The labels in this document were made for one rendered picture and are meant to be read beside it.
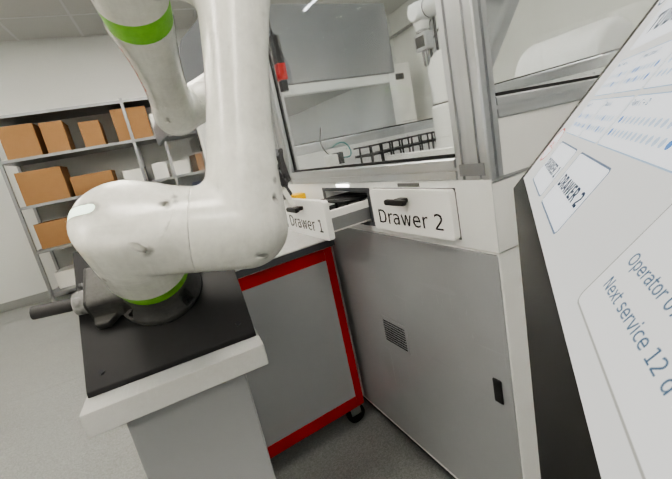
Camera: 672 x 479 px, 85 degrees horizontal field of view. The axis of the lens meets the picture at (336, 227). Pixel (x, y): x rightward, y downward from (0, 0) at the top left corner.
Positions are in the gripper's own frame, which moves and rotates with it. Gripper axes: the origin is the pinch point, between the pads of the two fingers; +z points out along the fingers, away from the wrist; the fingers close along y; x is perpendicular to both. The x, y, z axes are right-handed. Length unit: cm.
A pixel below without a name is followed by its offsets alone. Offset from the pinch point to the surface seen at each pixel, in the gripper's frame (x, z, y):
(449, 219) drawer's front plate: 48, 12, -13
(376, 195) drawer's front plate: 23.3, 7.9, -14.1
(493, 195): 58, 8, -16
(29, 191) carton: -381, -70, 111
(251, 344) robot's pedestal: 43, 7, 33
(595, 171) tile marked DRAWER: 92, -13, 11
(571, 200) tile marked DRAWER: 91, -12, 13
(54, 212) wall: -425, -42, 114
